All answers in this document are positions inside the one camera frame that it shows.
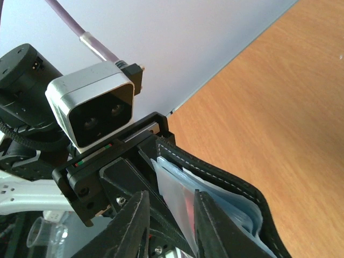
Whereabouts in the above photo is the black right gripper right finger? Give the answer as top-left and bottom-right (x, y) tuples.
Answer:
(193, 190), (242, 257)

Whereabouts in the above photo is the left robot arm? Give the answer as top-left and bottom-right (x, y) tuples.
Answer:
(1, 44), (185, 257)

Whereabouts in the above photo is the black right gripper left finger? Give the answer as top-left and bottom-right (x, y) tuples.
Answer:
(73, 191), (150, 258)

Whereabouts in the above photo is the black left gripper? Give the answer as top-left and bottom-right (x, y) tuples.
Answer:
(52, 112), (176, 227)

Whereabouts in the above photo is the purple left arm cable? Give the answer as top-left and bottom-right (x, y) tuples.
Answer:
(44, 0), (127, 68)

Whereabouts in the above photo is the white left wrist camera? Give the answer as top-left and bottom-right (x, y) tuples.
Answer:
(45, 61), (144, 150)

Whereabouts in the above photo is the black leather card holder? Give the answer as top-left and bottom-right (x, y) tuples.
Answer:
(151, 139), (290, 257)

